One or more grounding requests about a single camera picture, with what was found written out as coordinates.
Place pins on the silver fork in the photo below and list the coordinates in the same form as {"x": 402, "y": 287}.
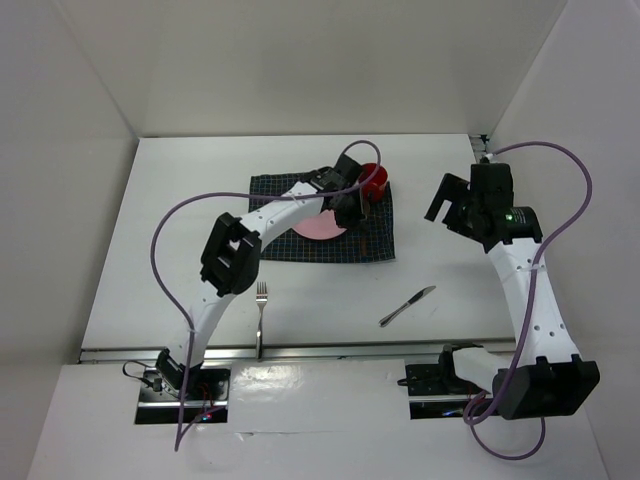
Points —
{"x": 261, "y": 302}

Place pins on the red mug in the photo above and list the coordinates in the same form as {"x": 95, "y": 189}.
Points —
{"x": 374, "y": 179}

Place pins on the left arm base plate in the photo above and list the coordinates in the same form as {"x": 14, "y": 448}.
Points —
{"x": 158, "y": 403}

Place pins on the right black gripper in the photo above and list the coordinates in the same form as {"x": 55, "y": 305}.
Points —
{"x": 454, "y": 189}

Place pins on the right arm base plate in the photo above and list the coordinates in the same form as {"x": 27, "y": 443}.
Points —
{"x": 432, "y": 395}

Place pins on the pink plastic plate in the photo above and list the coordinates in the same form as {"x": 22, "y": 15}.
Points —
{"x": 321, "y": 227}

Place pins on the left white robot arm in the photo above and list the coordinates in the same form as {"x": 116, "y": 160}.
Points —
{"x": 231, "y": 256}

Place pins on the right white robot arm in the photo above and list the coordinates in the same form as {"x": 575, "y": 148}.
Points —
{"x": 546, "y": 376}

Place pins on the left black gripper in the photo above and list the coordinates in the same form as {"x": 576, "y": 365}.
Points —
{"x": 351, "y": 220}

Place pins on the dark checked cloth napkin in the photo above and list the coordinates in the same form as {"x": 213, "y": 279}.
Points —
{"x": 345, "y": 249}

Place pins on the aluminium rail front edge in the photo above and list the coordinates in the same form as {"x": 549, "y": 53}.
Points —
{"x": 403, "y": 349}

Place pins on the silver table knife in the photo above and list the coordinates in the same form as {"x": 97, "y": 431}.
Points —
{"x": 407, "y": 304}

